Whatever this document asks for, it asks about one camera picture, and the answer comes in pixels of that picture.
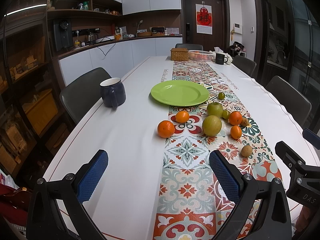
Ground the brown kiwi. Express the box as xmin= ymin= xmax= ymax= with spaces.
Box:
xmin=241 ymin=145 xmax=253 ymax=157
xmin=241 ymin=116 xmax=249 ymax=127

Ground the small orange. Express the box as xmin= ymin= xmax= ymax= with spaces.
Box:
xmin=230 ymin=125 xmax=242 ymax=140
xmin=175 ymin=111 xmax=189 ymax=124

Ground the large yellow-green pear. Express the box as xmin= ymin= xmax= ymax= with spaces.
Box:
xmin=202 ymin=115 xmax=222 ymax=137

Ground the small orange top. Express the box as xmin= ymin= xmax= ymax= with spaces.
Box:
xmin=175 ymin=111 xmax=189 ymax=124

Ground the large orange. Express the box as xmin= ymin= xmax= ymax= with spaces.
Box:
xmin=157 ymin=120 xmax=175 ymax=138

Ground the person right hand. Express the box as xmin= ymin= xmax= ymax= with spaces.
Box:
xmin=296 ymin=206 xmax=311 ymax=232

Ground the grey chair right near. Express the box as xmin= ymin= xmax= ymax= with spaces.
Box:
xmin=265 ymin=76 xmax=312 ymax=126

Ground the grey chair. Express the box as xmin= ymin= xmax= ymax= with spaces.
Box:
xmin=60 ymin=67 xmax=111 ymax=124
xmin=232 ymin=55 xmax=257 ymax=77
xmin=265 ymin=76 xmax=312 ymax=126

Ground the small green lime near apple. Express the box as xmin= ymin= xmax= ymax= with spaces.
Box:
xmin=222 ymin=110 xmax=230 ymax=120

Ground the patterned table runner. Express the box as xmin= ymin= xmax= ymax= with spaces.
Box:
xmin=152 ymin=60 xmax=283 ymax=240

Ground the green apple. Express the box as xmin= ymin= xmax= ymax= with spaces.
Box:
xmin=207 ymin=102 xmax=223 ymax=118

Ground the small green lime far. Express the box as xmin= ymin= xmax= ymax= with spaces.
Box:
xmin=218 ymin=92 xmax=225 ymax=100

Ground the grey chair right far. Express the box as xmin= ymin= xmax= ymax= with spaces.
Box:
xmin=232 ymin=55 xmax=257 ymax=77

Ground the black mug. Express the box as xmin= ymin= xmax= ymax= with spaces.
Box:
xmin=215 ymin=53 xmax=228 ymax=65

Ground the grey chair left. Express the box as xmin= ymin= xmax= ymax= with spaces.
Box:
xmin=60 ymin=67 xmax=111 ymax=124

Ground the white tissue pile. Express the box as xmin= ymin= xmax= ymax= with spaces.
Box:
xmin=210 ymin=47 xmax=233 ymax=65

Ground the green plate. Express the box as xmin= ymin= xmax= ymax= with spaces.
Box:
xmin=150 ymin=80 xmax=209 ymax=107

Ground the white intercom panel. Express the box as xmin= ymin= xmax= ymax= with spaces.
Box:
xmin=233 ymin=23 xmax=242 ymax=35

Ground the dark wooden door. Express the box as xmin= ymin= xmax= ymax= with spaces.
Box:
xmin=181 ymin=0 xmax=230 ymax=51

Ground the dark blue mug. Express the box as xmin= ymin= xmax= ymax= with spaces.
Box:
xmin=100 ymin=77 xmax=126 ymax=110

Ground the grey chair far end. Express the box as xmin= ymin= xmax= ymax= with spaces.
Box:
xmin=175 ymin=43 xmax=203 ymax=50

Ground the woven wicker basket box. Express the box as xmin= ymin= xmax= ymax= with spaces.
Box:
xmin=170 ymin=48 xmax=189 ymax=61

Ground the red fu calendar poster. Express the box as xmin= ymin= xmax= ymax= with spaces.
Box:
xmin=195 ymin=4 xmax=213 ymax=35

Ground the electric kettle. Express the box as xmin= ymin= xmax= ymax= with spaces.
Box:
xmin=88 ymin=33 xmax=97 ymax=44

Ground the wicker tray on counter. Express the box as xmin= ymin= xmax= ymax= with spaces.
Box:
xmin=137 ymin=31 xmax=152 ymax=37

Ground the black coffee machine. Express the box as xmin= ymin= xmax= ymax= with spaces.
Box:
xmin=53 ymin=21 xmax=73 ymax=51

